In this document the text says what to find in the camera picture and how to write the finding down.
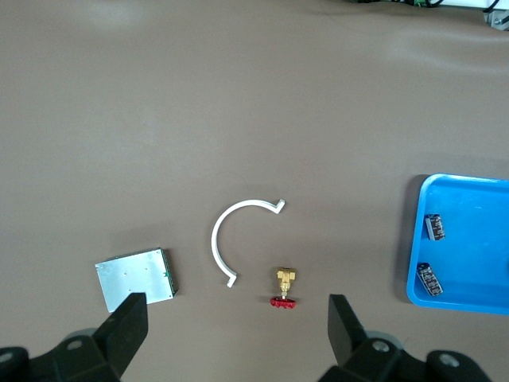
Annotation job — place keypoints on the metal camera pole bracket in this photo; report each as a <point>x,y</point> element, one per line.
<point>497,18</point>

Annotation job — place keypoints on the dark brown electrolytic capacitor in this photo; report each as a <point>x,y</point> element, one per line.
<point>429,279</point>
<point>436,227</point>

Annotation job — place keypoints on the silver metal box module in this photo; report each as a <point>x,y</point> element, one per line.
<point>135,274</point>

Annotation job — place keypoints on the white curved pipe clamp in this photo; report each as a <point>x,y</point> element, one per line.
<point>215,240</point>

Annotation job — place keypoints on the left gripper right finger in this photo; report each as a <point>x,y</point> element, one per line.
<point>358,358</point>

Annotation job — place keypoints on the blue plastic tray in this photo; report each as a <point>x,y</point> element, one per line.
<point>469,258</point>

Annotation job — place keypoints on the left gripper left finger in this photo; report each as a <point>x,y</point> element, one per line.
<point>119,338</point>

